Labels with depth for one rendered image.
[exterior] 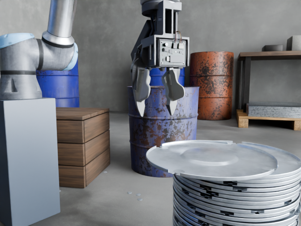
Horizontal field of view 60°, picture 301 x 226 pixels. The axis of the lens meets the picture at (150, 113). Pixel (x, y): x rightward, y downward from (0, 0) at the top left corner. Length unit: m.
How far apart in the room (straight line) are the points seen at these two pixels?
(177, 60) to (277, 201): 0.33
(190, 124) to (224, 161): 0.86
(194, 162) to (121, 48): 3.94
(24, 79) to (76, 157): 0.47
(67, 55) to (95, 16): 3.67
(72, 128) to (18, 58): 0.42
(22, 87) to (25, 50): 0.13
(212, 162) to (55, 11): 0.73
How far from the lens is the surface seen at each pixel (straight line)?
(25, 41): 1.03
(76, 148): 1.29
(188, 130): 1.42
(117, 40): 4.47
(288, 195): 0.60
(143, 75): 0.52
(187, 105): 1.39
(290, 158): 0.70
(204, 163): 0.57
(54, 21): 1.02
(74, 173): 1.33
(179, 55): 0.49
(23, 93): 1.00
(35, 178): 1.05
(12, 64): 1.02
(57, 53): 1.04
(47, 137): 1.04
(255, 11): 4.20
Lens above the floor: 0.51
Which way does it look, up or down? 7 degrees down
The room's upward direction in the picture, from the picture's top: straight up
